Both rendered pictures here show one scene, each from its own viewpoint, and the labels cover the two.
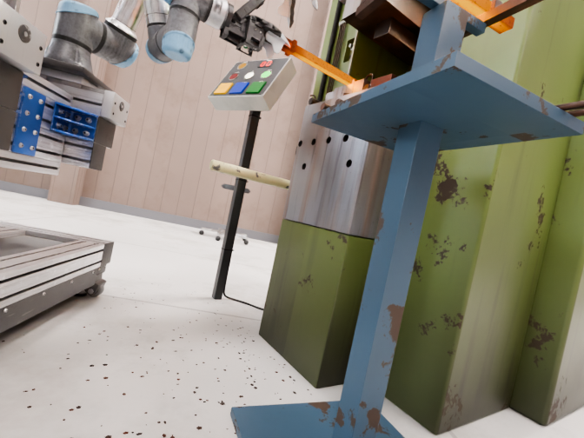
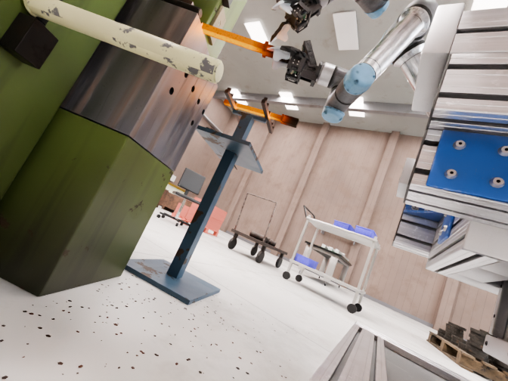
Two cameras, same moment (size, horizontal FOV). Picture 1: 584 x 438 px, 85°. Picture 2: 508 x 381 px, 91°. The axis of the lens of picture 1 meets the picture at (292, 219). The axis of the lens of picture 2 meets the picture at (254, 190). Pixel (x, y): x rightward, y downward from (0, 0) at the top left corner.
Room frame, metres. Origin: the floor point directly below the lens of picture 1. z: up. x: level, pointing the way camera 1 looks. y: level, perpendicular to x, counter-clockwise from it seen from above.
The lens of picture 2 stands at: (1.54, 0.77, 0.35)
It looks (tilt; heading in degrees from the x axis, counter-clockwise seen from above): 10 degrees up; 220
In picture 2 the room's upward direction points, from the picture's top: 24 degrees clockwise
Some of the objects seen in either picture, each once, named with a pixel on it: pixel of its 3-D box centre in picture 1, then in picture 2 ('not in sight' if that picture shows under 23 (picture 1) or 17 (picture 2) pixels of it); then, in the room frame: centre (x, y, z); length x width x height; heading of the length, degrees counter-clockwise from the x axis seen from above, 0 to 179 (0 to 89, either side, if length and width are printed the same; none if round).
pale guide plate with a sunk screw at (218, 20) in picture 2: not in sight; (216, 26); (0.98, -0.37, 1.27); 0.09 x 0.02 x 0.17; 34
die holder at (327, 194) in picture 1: (379, 179); (119, 79); (1.25, -0.30, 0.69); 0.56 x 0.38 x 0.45; 124
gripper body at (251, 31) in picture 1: (242, 29); (303, 69); (0.92, 0.25, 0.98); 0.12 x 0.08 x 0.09; 124
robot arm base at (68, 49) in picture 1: (69, 57); not in sight; (1.12, 0.87, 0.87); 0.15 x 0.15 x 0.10
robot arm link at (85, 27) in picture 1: (78, 25); not in sight; (1.13, 0.87, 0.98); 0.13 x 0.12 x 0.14; 152
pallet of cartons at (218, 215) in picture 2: not in sight; (200, 215); (-2.49, -3.75, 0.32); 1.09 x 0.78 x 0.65; 7
